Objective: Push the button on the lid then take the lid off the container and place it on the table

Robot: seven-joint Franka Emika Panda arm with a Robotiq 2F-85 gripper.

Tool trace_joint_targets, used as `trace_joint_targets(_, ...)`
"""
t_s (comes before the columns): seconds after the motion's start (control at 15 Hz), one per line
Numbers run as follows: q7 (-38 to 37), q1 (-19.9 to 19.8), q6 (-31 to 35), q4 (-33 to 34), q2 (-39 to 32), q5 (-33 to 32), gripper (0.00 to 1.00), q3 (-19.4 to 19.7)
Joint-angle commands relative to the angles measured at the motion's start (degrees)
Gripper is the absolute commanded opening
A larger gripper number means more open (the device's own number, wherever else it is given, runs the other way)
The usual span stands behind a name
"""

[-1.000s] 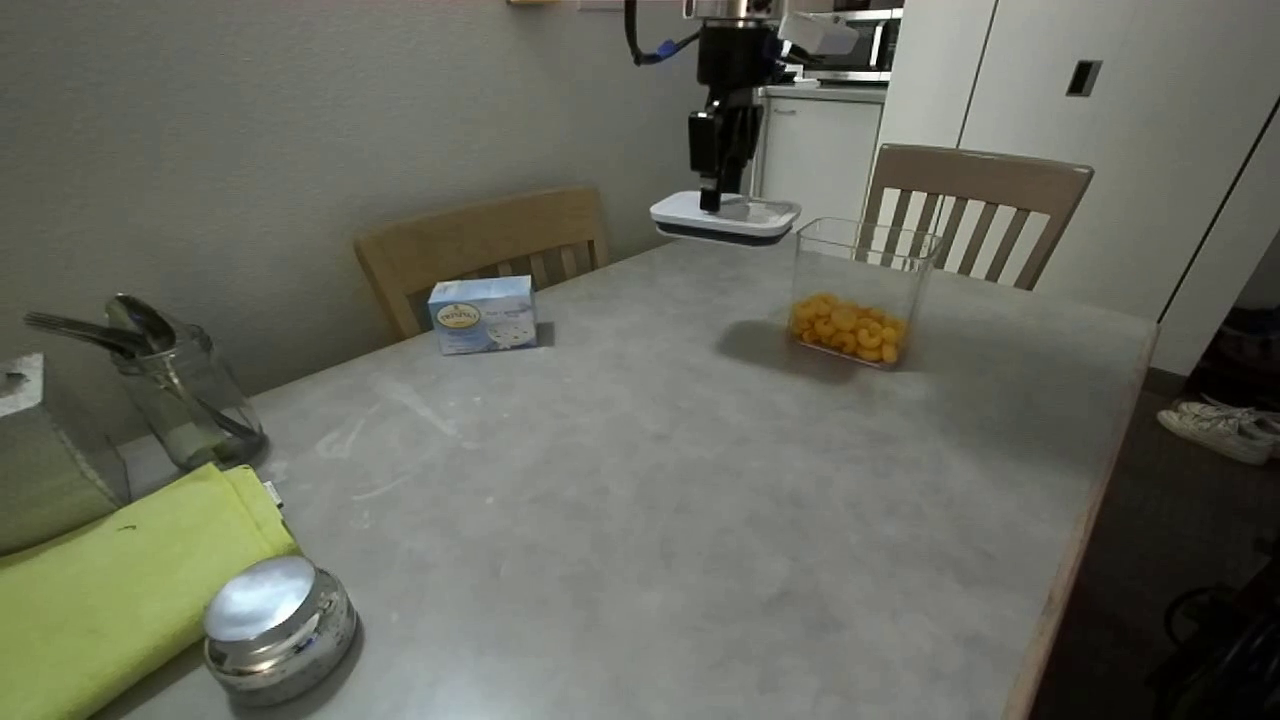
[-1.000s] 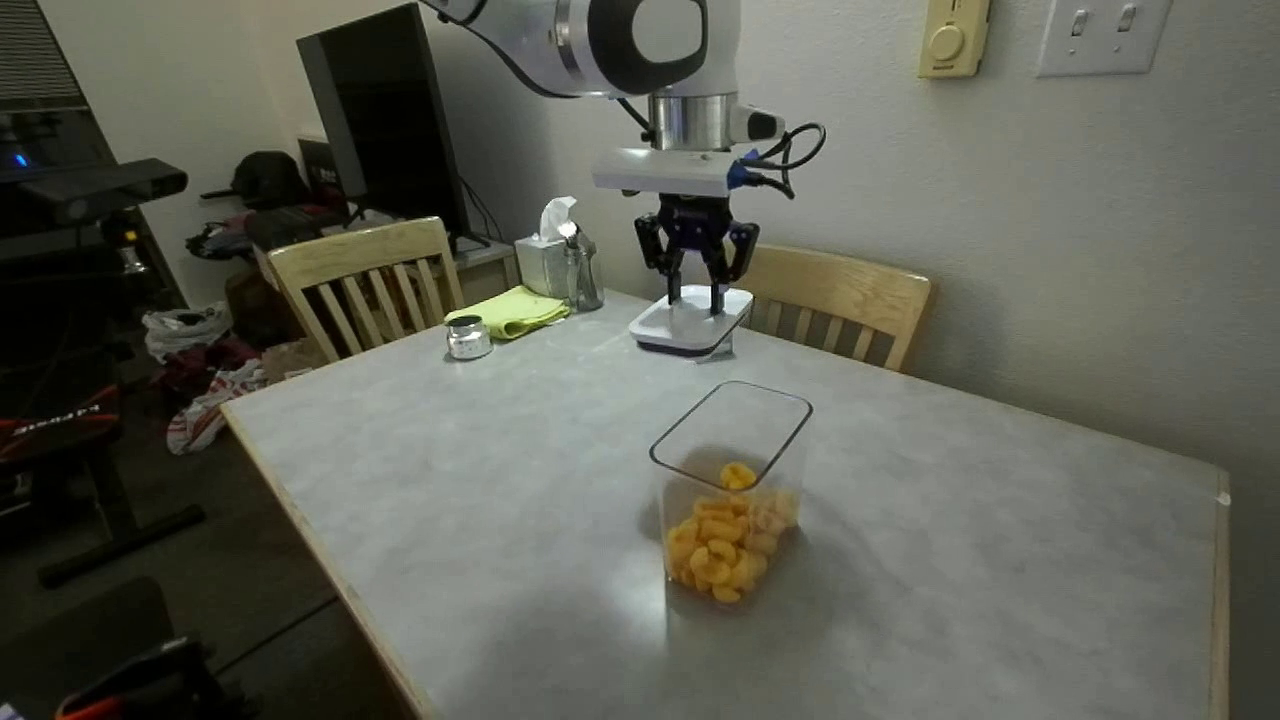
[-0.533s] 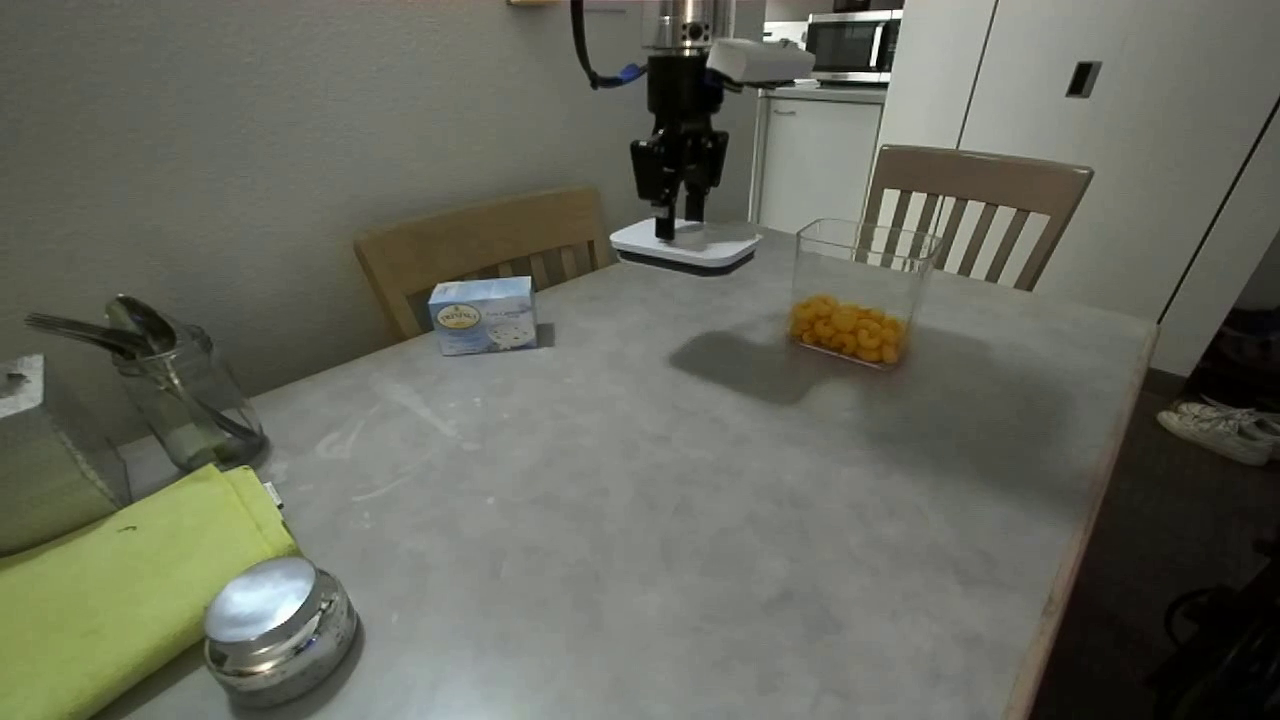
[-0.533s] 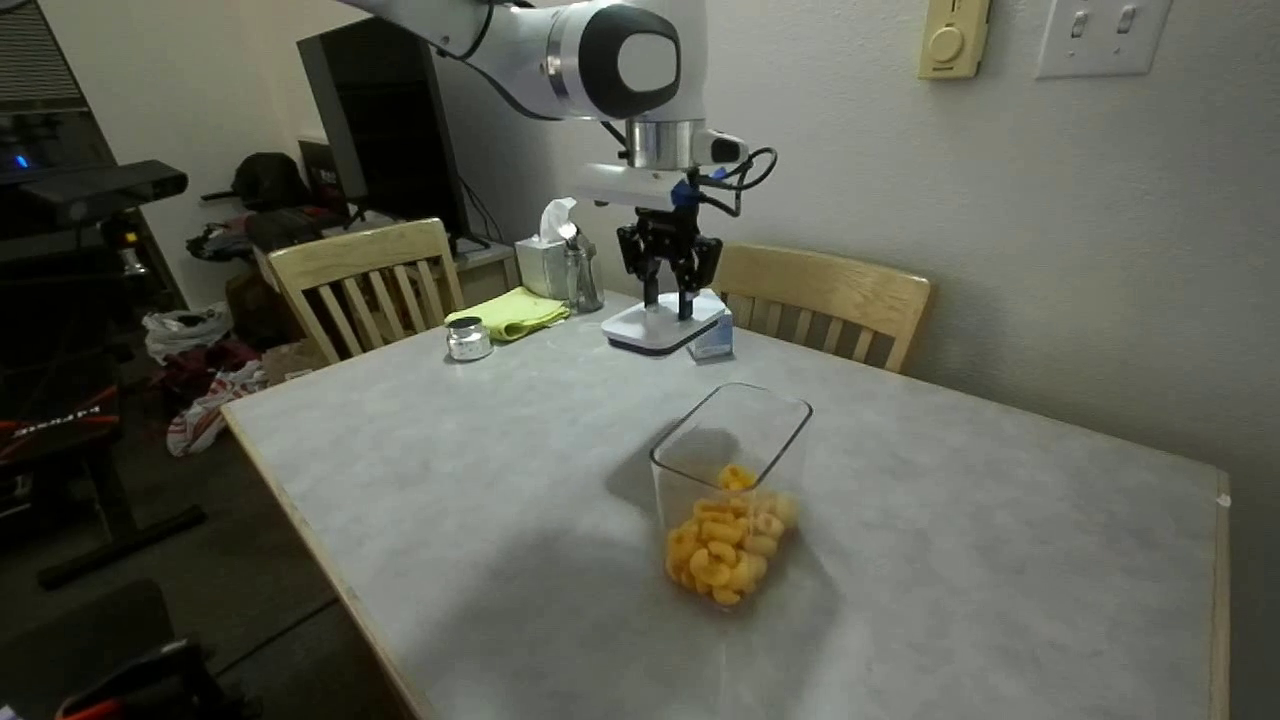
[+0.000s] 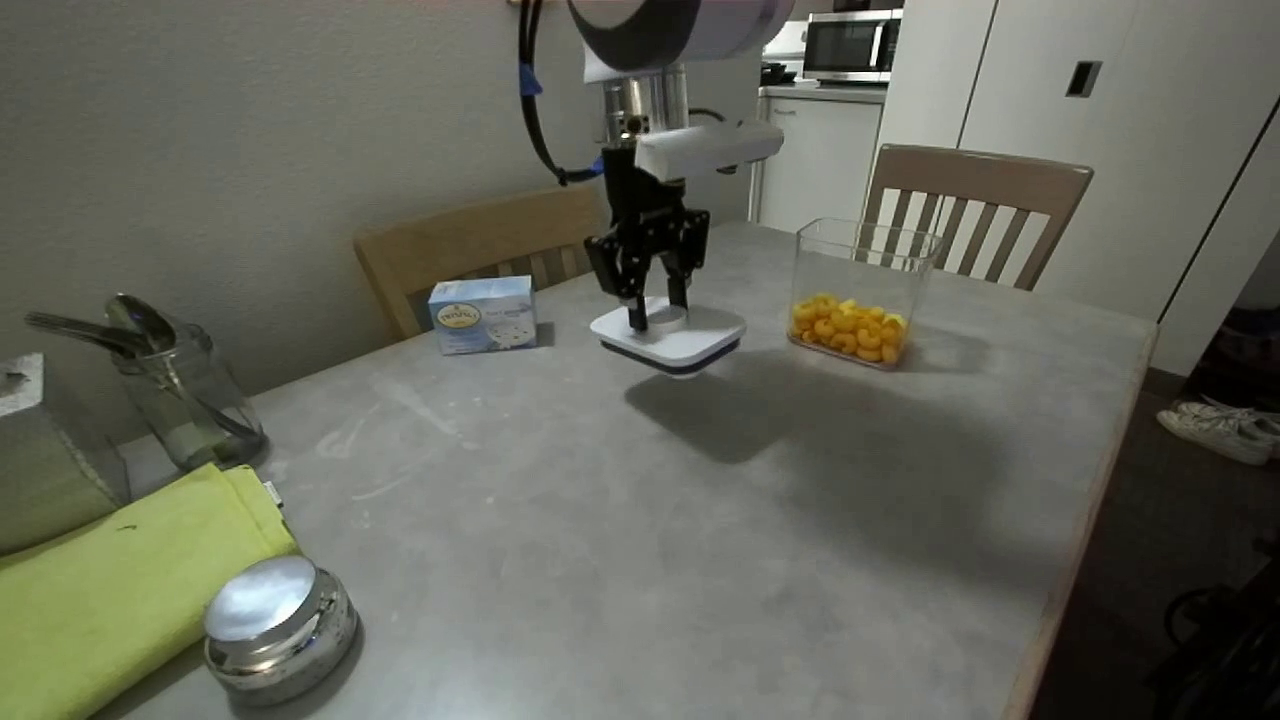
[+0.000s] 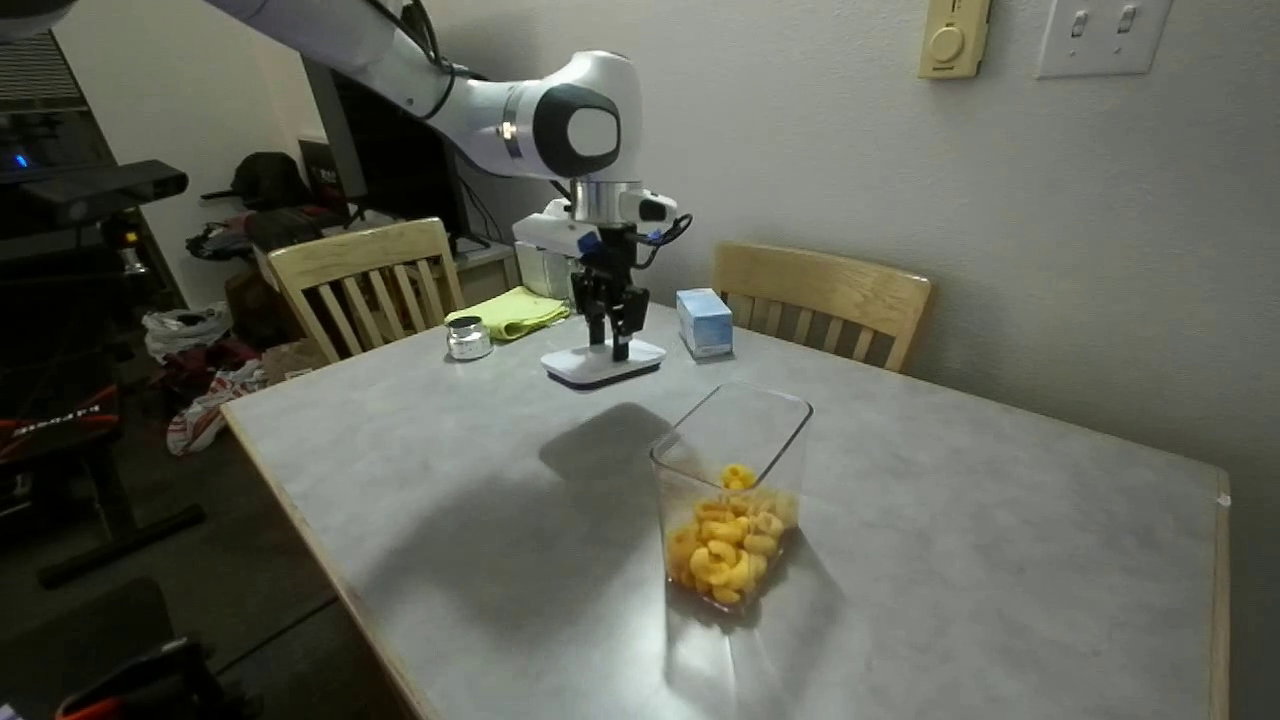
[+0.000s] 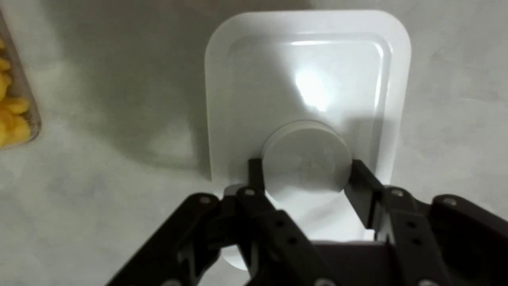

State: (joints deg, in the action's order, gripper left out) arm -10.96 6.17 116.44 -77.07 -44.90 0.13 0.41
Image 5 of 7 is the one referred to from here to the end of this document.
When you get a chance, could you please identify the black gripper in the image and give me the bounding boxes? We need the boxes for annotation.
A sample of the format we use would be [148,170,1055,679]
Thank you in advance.
[580,141,711,340]

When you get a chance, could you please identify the white container lid with button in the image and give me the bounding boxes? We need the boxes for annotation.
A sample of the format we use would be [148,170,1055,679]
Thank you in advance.
[583,302,746,385]

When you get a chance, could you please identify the clear container with orange food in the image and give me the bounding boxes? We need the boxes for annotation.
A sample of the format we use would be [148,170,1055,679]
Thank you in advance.
[786,291,916,371]

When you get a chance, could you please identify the blue tea box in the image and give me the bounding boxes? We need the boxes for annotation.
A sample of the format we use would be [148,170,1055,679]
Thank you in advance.
[422,273,543,360]

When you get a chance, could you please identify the white kitchen cabinet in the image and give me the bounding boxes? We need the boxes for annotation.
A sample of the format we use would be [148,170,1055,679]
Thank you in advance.
[746,85,891,240]

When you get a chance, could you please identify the plain wooden chair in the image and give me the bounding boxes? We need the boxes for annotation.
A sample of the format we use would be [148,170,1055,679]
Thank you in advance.
[353,184,616,345]

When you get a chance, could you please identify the microwave oven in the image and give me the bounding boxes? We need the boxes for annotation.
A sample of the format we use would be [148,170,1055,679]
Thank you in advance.
[801,9,907,87]

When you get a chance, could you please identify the brown slatted wooden chair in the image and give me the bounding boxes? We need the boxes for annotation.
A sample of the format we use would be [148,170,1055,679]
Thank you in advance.
[861,141,1096,298]

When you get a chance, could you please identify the white tall cupboard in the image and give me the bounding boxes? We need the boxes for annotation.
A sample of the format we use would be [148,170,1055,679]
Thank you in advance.
[871,0,1280,380]

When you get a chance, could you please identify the round silver tin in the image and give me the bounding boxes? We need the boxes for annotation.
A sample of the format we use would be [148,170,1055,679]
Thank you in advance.
[198,551,362,710]

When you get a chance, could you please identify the white shoes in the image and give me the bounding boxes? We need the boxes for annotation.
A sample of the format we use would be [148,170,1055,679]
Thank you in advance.
[1154,397,1280,468]

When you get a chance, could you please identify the green cloth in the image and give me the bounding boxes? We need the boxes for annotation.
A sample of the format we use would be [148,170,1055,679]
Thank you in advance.
[0,459,301,720]

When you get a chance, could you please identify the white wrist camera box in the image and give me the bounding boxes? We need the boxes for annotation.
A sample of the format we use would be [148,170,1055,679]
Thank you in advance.
[626,116,786,181]

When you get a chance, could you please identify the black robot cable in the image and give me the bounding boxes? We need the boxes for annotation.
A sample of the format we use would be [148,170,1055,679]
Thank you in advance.
[510,0,612,189]

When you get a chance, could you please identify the black wall plate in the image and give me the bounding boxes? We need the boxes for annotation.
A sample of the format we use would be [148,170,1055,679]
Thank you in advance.
[1063,58,1107,102]

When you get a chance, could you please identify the dark utensil handle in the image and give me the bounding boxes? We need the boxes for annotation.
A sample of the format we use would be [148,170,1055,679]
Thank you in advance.
[25,308,152,366]

